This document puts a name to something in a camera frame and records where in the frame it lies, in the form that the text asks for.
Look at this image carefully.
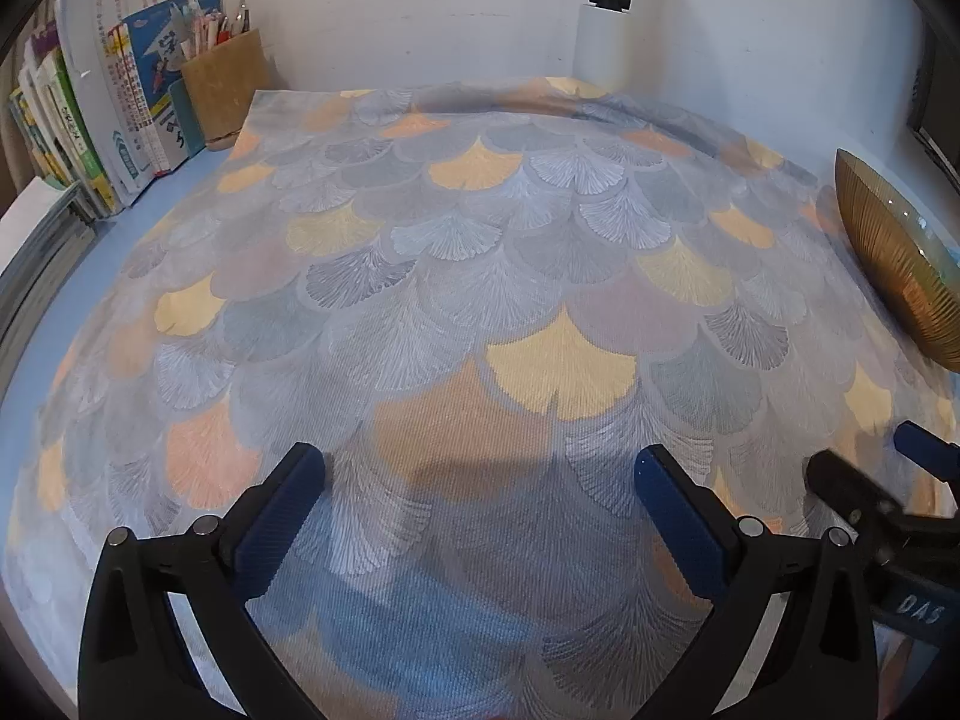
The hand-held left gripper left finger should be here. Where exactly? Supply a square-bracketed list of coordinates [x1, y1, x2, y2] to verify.
[79, 442, 327, 720]

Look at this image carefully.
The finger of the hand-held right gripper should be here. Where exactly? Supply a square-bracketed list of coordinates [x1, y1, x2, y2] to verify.
[805, 450, 901, 541]
[892, 420, 960, 482]

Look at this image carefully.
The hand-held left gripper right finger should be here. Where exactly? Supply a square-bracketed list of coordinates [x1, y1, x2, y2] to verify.
[634, 444, 878, 720]

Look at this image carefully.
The gold ribbed glass bowl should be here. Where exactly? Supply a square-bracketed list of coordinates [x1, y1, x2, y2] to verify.
[835, 148, 960, 374]

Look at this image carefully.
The fan-patterned table mat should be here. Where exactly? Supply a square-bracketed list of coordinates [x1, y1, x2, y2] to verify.
[0, 75, 960, 720]

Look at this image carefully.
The dark monitor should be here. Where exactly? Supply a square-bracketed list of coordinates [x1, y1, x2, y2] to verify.
[904, 11, 960, 190]

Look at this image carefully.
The brown pen holder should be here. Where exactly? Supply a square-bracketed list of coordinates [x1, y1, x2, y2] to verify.
[180, 28, 272, 152]

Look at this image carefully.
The row of books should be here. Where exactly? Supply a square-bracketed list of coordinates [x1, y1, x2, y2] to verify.
[6, 0, 224, 220]

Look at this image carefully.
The bunch of pens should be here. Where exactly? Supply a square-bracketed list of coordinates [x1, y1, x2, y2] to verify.
[180, 0, 252, 61]

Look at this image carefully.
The white lamp pole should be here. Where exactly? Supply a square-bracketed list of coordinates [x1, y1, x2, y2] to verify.
[574, 0, 638, 87]

